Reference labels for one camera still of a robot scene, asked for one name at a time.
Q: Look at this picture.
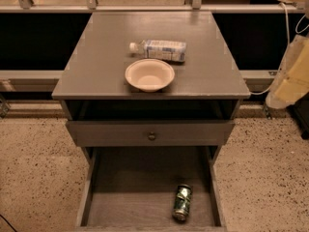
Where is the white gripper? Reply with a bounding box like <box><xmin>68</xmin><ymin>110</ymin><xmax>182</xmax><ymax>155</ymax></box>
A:
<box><xmin>266</xmin><ymin>36</ymin><xmax>309</xmax><ymax>109</ymax></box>

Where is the green soda can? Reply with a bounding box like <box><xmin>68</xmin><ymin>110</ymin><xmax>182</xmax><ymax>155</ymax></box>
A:
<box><xmin>172</xmin><ymin>185</ymin><xmax>192</xmax><ymax>221</ymax></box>

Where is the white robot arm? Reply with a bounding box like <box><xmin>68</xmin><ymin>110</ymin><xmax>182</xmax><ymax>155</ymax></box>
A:
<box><xmin>266</xmin><ymin>0</ymin><xmax>309</xmax><ymax>109</ymax></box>

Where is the grey top drawer front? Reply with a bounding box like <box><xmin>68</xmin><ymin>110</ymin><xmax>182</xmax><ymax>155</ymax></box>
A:
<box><xmin>67</xmin><ymin>120</ymin><xmax>235</xmax><ymax>147</ymax></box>

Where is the round dark drawer knob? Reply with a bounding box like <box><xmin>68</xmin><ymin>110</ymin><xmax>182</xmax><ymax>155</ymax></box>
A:
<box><xmin>148</xmin><ymin>131</ymin><xmax>156</xmax><ymax>141</ymax></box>

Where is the open grey middle drawer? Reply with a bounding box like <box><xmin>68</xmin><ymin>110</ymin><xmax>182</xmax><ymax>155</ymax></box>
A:
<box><xmin>74</xmin><ymin>147</ymin><xmax>228</xmax><ymax>232</ymax></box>

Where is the clear plastic water bottle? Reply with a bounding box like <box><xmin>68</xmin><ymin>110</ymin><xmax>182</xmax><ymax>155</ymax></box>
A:
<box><xmin>129</xmin><ymin>40</ymin><xmax>186</xmax><ymax>63</ymax></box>

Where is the white paper bowl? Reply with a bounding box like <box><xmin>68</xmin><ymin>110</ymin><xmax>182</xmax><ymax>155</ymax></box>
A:
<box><xmin>125</xmin><ymin>59</ymin><xmax>175</xmax><ymax>92</ymax></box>

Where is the white cable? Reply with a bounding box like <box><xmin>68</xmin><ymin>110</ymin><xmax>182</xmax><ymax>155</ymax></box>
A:
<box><xmin>249</xmin><ymin>2</ymin><xmax>309</xmax><ymax>97</ymax></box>

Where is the black floor cable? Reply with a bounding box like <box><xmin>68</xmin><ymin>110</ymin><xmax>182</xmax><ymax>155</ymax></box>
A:
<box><xmin>0</xmin><ymin>214</ymin><xmax>17</xmax><ymax>232</ymax></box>

